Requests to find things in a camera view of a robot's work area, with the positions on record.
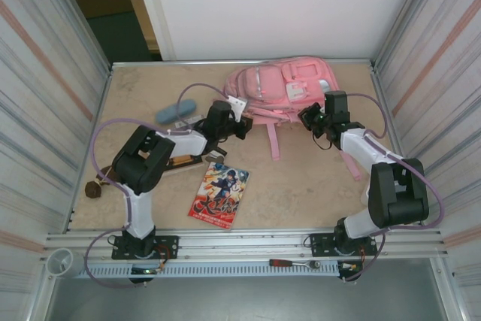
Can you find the aluminium mounting rail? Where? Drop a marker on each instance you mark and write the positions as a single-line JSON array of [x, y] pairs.
[[244, 244]]

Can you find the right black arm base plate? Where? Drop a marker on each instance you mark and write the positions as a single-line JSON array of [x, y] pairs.
[[321, 244]]

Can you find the white door frame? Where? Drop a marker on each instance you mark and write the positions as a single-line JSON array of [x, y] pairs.
[[150, 16]]

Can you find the blue-grey pencil case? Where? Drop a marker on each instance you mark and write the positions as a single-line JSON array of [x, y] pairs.
[[174, 111]]

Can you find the brown tied bundle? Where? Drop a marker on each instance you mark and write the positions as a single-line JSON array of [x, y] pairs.
[[94, 190]]

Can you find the pink student backpack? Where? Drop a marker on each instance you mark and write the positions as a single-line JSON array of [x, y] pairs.
[[270, 84]]

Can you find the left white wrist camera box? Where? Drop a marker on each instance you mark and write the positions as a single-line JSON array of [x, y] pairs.
[[236, 105]]

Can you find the grey stapler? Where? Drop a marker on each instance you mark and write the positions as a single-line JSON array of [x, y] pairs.
[[216, 156]]

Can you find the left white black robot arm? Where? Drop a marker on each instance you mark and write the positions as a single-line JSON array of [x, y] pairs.
[[143, 155]]

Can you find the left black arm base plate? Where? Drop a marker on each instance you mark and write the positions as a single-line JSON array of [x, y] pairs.
[[167, 247]]

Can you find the brown hardcover book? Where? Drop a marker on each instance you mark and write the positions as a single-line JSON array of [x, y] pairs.
[[184, 161]]

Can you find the red manga comic book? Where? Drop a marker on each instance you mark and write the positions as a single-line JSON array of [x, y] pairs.
[[219, 197]]

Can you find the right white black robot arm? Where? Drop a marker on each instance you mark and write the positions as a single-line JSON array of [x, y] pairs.
[[398, 193]]

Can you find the white plastic cup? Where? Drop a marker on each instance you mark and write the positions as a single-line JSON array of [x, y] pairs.
[[62, 261]]

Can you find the clear pack of pens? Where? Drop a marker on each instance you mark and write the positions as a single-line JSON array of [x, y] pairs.
[[184, 124]]

